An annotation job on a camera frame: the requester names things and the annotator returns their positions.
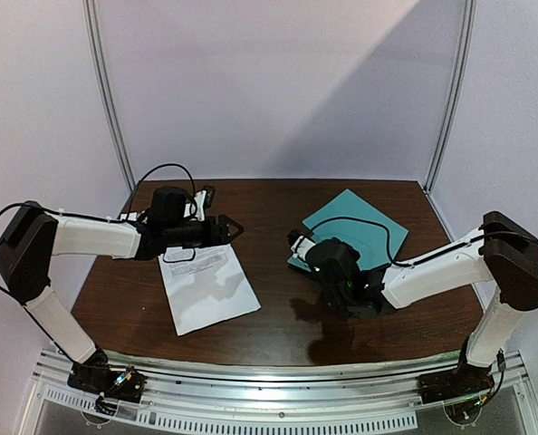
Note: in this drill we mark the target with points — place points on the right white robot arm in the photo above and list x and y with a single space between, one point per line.
499 251

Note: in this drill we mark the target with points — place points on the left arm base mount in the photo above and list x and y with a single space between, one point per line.
96 376

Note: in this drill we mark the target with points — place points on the aluminium mounting rail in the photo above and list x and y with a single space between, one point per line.
202 398

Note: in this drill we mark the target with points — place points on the aluminium wall post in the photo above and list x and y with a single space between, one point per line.
92 20
453 95

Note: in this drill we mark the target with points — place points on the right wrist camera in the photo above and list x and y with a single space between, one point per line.
299 243

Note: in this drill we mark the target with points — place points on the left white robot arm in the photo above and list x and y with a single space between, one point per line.
34 236

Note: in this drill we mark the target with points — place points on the teal file folder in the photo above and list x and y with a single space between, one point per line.
368 240

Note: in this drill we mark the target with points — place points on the right aluminium wall post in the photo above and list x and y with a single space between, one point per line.
453 95

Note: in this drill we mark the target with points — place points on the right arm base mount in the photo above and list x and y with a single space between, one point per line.
464 380

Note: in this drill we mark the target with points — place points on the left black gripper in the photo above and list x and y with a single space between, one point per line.
222 238

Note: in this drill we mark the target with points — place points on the white printed paper sheet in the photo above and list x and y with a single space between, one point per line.
205 286

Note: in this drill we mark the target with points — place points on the colourful printed leaflet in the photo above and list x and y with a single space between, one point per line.
134 216

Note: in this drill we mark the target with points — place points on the left aluminium wall post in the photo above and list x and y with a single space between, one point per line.
92 20

